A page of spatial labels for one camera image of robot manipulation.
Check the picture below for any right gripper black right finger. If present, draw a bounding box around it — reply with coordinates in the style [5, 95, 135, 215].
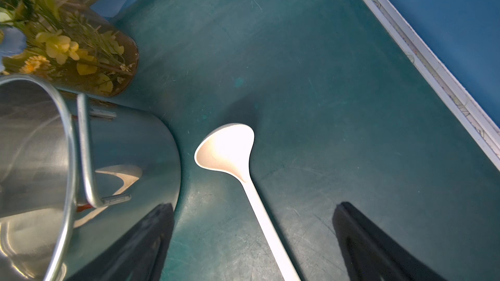
[333, 202, 444, 281]

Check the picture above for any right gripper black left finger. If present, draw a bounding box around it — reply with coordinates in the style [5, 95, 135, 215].
[69, 203, 174, 280]

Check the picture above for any stainless steel pot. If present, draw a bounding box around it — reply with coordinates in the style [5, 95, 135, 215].
[1, 75, 181, 280]

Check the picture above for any beige plastic ladle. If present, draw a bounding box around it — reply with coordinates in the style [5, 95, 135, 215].
[194, 123, 300, 280]

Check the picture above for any artificial plant in pot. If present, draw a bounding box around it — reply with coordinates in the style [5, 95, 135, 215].
[1, 0, 139, 97]

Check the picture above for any aluminium frame right post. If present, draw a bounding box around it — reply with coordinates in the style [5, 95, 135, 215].
[362, 0, 499, 168]

